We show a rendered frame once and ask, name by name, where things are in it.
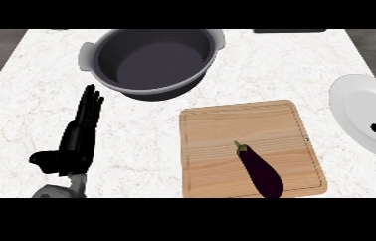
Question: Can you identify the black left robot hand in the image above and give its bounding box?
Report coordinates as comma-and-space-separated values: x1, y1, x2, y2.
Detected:
28, 84, 106, 177

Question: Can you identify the dark grey pot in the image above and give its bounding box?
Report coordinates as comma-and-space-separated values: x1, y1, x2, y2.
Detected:
76, 29, 227, 103

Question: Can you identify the wooden cutting board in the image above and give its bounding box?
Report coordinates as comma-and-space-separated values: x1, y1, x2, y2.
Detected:
178, 99, 328, 199

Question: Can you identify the purple eggplant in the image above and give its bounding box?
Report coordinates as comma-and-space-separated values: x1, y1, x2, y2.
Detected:
231, 140, 284, 199

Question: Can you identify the dark flat appliance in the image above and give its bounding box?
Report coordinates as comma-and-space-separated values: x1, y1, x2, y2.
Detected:
252, 29, 327, 34

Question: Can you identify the white sink basin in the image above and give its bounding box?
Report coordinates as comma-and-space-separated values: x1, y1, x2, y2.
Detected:
327, 73, 376, 154

